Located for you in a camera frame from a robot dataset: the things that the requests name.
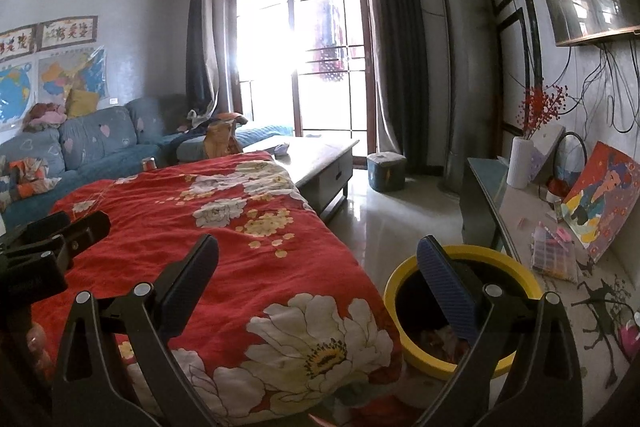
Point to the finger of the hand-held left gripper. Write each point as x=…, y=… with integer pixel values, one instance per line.
x=45, y=229
x=87, y=234

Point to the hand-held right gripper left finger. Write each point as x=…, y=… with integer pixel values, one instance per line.
x=192, y=272

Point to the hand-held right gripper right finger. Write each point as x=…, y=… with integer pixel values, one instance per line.
x=445, y=287

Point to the knotted white plastic bag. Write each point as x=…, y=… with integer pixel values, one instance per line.
x=451, y=336

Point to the yellow rimmed black bin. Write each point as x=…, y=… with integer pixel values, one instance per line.
x=395, y=322

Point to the person's left hand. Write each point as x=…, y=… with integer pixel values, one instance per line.
x=39, y=344

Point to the orange patterned cloth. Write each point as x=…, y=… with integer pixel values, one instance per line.
x=27, y=177

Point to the red floral blanket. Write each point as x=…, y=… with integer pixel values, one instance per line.
x=260, y=277

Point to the blue sofa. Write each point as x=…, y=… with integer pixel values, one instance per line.
x=95, y=137

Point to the dark television cabinet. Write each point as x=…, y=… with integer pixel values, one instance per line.
x=520, y=207

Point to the pile of clothes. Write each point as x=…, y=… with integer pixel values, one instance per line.
x=45, y=116

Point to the clear bead organiser box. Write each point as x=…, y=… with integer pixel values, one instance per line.
x=555, y=257

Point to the blue storage stool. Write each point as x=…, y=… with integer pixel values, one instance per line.
x=386, y=172

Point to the yellow cushion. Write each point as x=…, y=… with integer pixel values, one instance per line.
x=78, y=103

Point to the brown paper bag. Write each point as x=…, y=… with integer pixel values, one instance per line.
x=222, y=139

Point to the world map poster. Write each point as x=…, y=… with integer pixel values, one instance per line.
x=15, y=94

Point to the white vase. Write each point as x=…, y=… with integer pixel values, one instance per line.
x=519, y=162

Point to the country map poster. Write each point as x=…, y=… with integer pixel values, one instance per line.
x=70, y=74

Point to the grey board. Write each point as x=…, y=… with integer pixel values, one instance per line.
x=547, y=152

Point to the grey coffee table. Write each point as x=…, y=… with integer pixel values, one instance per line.
x=320, y=152

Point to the colourful painting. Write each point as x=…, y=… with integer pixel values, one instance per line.
x=602, y=202

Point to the framed calligraphy picture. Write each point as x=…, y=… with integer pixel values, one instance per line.
x=19, y=41
x=69, y=31

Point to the pink object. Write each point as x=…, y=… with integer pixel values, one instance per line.
x=629, y=342

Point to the red berry branches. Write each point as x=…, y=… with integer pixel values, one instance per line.
x=540, y=107

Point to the grey tower air conditioner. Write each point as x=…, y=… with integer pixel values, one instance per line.
x=467, y=72

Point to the dark grey curtain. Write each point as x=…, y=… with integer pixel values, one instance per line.
x=395, y=37
x=200, y=47

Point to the brown framed glass door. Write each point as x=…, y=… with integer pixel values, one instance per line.
x=270, y=32

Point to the hanging laundry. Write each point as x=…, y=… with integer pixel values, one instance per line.
x=330, y=42

